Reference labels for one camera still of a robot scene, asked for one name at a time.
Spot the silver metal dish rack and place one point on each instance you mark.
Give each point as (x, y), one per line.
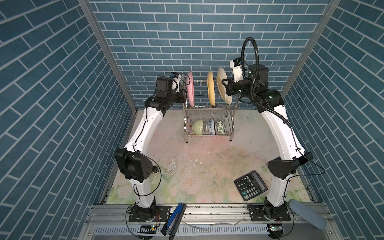
(201, 118)

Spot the aluminium corner post left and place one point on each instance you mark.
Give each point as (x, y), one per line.
(92, 20)

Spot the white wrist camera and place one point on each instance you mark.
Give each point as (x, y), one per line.
(236, 66)
(176, 81)

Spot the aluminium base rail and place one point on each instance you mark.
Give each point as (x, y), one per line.
(206, 222)

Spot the aluminium corner post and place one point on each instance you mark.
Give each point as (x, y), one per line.
(317, 32)
(92, 20)

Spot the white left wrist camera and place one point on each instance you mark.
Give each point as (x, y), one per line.
(176, 81)

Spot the light green bowl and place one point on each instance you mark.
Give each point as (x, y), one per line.
(197, 127)

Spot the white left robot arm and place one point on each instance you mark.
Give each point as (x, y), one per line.
(132, 159)

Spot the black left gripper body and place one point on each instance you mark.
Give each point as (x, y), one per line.
(173, 97)

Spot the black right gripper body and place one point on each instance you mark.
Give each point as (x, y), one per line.
(241, 88)

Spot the aluminium corner post right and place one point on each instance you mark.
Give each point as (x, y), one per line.
(317, 32)

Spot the pink plastic plate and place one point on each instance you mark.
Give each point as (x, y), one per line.
(190, 89)

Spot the black calculator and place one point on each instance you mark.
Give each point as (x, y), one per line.
(250, 186)

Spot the green leaf patterned bowl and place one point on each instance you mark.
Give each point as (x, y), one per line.
(220, 127)

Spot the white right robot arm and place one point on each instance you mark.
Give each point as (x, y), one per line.
(292, 155)

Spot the white floral ceramic plate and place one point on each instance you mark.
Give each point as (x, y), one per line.
(221, 75)

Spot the blue black stapler tool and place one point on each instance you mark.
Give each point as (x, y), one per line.
(171, 226)

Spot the yellow plastic plate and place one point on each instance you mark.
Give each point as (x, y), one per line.
(211, 89)

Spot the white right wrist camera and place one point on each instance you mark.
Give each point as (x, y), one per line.
(236, 66)

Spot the grey blue oval pad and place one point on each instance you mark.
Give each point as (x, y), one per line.
(307, 214)

